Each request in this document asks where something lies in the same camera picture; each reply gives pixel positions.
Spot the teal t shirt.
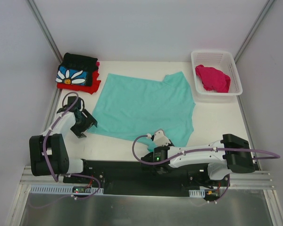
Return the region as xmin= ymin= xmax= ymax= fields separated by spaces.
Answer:
xmin=88 ymin=72 xmax=195 ymax=146

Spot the white plastic basket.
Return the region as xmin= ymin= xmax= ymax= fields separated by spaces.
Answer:
xmin=191 ymin=50 xmax=243 ymax=97

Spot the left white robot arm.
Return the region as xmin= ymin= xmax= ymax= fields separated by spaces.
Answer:
xmin=29 ymin=92 xmax=98 ymax=183

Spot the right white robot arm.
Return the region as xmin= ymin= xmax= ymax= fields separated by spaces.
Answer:
xmin=141 ymin=129 xmax=255 ymax=186

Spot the red folded t shirt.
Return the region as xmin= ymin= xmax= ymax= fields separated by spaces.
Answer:
xmin=57 ymin=70 xmax=101 ymax=94

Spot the magenta t shirt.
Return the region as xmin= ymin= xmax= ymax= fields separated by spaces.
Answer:
xmin=195 ymin=65 xmax=231 ymax=93

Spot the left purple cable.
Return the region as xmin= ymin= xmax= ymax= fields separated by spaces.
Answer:
xmin=29 ymin=92 xmax=101 ymax=209

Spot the right white cable duct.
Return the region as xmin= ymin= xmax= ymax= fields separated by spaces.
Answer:
xmin=189 ymin=189 xmax=205 ymax=198

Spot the white cable duct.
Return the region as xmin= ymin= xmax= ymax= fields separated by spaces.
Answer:
xmin=30 ymin=185 xmax=104 ymax=196
xmin=189 ymin=189 xmax=205 ymax=198

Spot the left white cable duct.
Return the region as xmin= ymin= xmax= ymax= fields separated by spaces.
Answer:
xmin=30 ymin=185 xmax=104 ymax=196

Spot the left aluminium frame post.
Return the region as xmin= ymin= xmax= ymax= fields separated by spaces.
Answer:
xmin=26 ymin=0 xmax=63 ymax=63

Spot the aluminium frame post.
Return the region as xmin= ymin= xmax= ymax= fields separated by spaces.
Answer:
xmin=26 ymin=0 xmax=63 ymax=63
xmin=234 ymin=0 xmax=277 ymax=63

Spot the right aluminium frame post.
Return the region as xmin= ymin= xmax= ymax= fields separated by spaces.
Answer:
xmin=234 ymin=0 xmax=277 ymax=63

